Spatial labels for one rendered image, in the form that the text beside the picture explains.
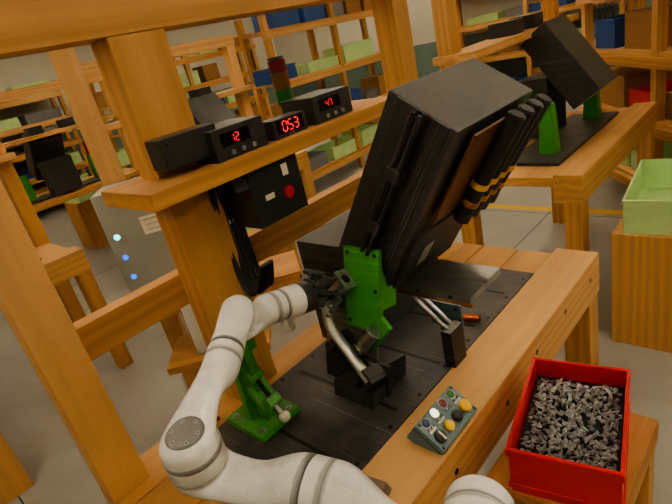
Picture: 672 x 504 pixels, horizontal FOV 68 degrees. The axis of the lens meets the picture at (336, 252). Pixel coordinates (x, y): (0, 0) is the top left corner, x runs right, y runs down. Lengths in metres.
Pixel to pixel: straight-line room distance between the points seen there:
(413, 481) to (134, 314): 0.76
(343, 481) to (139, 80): 0.92
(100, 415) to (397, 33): 1.48
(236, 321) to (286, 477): 0.36
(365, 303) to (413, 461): 0.37
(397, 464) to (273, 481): 0.45
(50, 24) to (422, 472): 1.15
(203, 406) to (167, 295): 0.58
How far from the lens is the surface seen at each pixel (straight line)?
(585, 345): 2.00
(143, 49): 1.25
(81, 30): 1.21
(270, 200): 1.28
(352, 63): 7.18
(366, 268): 1.21
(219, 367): 0.91
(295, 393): 1.41
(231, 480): 0.83
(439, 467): 1.15
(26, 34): 1.17
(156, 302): 1.36
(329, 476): 0.72
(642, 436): 1.36
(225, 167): 1.18
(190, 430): 0.81
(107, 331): 1.33
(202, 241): 1.30
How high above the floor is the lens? 1.74
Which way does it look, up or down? 23 degrees down
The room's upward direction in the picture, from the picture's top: 14 degrees counter-clockwise
